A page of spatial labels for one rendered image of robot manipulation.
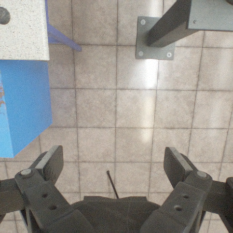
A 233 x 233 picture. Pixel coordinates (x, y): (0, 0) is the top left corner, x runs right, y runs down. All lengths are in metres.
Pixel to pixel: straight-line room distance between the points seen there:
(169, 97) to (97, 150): 0.78
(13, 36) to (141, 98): 1.01
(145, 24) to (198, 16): 0.93
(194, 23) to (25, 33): 0.55
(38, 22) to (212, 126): 1.49
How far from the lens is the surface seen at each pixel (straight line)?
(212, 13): 0.57
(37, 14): 0.73
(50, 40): 1.04
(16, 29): 0.75
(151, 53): 1.43
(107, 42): 1.42
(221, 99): 1.69
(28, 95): 1.17
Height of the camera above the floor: 1.41
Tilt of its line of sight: 75 degrees down
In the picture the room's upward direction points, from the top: 176 degrees clockwise
